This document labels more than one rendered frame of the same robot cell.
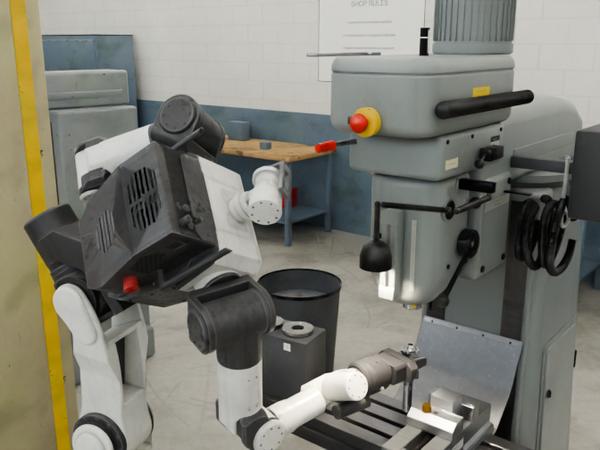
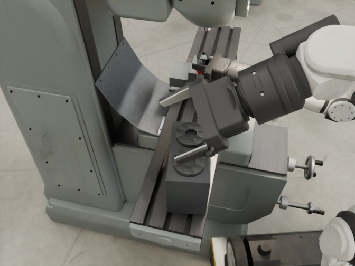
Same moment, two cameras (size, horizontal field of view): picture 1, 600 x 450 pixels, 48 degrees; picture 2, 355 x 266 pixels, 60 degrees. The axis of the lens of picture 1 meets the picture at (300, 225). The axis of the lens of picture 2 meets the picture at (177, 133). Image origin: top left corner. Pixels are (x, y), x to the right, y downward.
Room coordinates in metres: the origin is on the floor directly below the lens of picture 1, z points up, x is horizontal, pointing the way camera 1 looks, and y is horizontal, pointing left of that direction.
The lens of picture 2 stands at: (2.06, 0.53, 1.83)
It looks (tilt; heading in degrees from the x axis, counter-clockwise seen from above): 49 degrees down; 244
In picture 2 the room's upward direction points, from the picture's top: straight up
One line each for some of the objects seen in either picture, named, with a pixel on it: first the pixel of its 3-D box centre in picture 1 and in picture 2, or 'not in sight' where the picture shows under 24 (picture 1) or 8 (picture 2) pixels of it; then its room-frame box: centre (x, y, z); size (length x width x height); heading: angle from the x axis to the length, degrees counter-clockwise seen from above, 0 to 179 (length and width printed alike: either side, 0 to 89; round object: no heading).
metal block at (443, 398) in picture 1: (445, 404); not in sight; (1.51, -0.36, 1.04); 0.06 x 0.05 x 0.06; 51
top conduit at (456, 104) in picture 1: (487, 103); not in sight; (1.51, -0.42, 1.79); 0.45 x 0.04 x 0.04; 141
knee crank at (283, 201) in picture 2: not in sight; (300, 206); (1.25, 0.16, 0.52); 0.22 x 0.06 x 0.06; 141
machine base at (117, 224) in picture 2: not in sight; (153, 192); (1.77, -0.44, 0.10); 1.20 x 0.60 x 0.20; 141
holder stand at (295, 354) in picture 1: (283, 355); (189, 166); (1.80, 0.05, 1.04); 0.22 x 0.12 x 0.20; 60
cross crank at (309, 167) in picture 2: not in sight; (301, 165); (1.19, 0.03, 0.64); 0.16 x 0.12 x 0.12; 141
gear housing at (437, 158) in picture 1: (429, 145); not in sight; (1.61, -0.31, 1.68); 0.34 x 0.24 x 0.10; 141
